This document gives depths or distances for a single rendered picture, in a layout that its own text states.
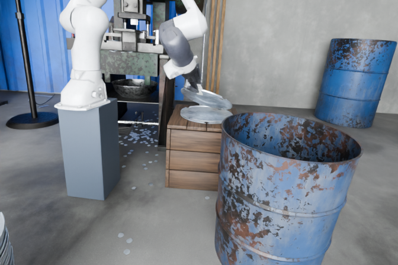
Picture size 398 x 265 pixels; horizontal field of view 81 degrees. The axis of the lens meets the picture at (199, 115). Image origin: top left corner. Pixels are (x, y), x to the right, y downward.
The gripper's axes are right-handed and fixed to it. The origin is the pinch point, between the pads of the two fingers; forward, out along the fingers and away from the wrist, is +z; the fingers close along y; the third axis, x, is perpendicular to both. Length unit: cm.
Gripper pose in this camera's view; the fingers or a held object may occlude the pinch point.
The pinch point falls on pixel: (198, 89)
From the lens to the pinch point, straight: 114.1
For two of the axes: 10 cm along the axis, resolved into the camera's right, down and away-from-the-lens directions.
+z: 2.5, 3.8, 8.9
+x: -9.0, -2.4, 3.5
